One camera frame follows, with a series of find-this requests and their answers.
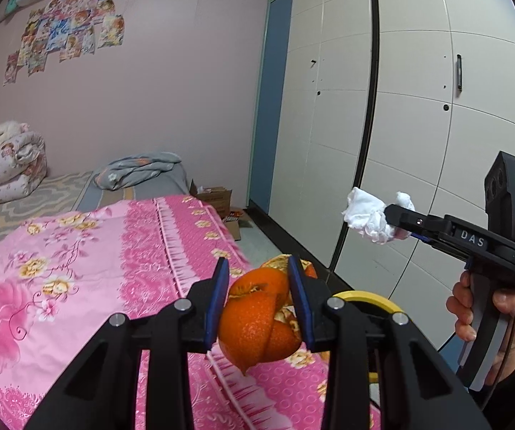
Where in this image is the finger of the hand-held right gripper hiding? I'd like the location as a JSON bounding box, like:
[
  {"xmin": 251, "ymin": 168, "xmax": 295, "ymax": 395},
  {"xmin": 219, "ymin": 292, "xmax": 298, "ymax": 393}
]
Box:
[
  {"xmin": 403, "ymin": 229, "xmax": 439, "ymax": 248},
  {"xmin": 385, "ymin": 204, "xmax": 446, "ymax": 234}
]

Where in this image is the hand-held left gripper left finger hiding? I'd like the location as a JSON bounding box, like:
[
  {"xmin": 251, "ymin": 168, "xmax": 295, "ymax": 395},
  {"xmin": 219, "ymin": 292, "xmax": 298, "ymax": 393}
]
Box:
[{"xmin": 24, "ymin": 257, "xmax": 231, "ymax": 430}]

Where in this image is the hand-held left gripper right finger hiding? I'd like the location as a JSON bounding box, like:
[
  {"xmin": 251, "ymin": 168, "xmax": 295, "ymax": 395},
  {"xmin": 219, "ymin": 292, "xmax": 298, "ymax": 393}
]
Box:
[{"xmin": 286, "ymin": 255, "xmax": 493, "ymax": 430}]

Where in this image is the white tissue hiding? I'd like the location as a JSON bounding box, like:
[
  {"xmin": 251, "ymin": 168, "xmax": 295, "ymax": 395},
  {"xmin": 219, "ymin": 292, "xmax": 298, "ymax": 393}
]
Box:
[{"xmin": 341, "ymin": 188, "xmax": 416, "ymax": 246}]

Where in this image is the orange peel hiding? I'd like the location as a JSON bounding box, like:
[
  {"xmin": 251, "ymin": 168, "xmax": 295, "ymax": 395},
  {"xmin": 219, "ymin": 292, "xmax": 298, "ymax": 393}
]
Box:
[{"xmin": 218, "ymin": 254, "xmax": 318, "ymax": 374}]

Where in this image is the yellow rimmed black trash bin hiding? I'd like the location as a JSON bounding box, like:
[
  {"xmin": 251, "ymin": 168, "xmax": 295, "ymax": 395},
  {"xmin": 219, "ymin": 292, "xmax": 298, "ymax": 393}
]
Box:
[{"xmin": 331, "ymin": 290, "xmax": 406, "ymax": 386}]

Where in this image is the tall cardboard box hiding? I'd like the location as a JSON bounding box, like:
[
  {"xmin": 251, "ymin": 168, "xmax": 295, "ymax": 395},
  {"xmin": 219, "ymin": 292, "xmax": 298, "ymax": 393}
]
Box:
[{"xmin": 190, "ymin": 179, "xmax": 233, "ymax": 216}]

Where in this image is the white wardrobe with blue sides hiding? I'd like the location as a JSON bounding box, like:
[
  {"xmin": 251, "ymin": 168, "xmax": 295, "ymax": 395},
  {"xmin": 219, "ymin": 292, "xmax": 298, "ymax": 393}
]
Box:
[{"xmin": 245, "ymin": 0, "xmax": 515, "ymax": 368}]

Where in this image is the pink floral bedsheet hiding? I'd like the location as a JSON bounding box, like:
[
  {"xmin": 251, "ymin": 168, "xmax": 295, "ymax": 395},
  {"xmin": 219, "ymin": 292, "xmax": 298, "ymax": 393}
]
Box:
[{"xmin": 0, "ymin": 195, "xmax": 381, "ymax": 430}]

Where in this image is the crumpled grey floral blanket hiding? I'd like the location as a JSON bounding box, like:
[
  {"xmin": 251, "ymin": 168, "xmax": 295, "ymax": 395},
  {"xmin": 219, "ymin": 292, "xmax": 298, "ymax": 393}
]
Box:
[{"xmin": 92, "ymin": 151, "xmax": 183, "ymax": 190}]

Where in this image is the grey zigzag patterned bed sheet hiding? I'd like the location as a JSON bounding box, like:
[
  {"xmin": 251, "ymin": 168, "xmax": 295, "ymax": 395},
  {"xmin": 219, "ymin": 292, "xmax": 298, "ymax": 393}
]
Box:
[{"xmin": 0, "ymin": 170, "xmax": 106, "ymax": 278}]

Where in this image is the folded floral quilt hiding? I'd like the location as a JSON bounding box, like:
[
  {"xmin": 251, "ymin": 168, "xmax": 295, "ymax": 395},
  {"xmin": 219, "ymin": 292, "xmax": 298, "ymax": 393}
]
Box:
[{"xmin": 0, "ymin": 130, "xmax": 47, "ymax": 209}]

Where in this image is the cluster of cartoon wall posters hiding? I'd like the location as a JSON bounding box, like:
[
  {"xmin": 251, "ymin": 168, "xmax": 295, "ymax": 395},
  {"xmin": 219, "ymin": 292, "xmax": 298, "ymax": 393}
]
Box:
[{"xmin": 3, "ymin": 0, "xmax": 124, "ymax": 87}]

